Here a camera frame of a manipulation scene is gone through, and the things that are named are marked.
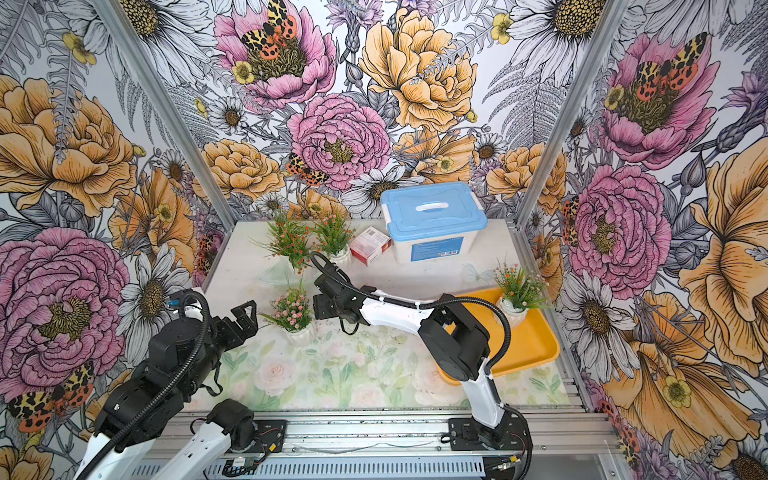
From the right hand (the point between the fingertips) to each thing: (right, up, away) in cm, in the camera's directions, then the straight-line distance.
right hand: (324, 311), depth 89 cm
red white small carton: (+12, +20, +22) cm, 32 cm away
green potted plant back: (0, +22, +10) cm, 24 cm away
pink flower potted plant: (-6, +2, -9) cm, 11 cm away
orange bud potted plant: (+55, +7, -5) cm, 56 cm away
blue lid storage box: (+34, +27, +12) cm, 45 cm away
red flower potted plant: (-12, +18, +5) cm, 22 cm away
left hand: (-14, +2, -21) cm, 25 cm away
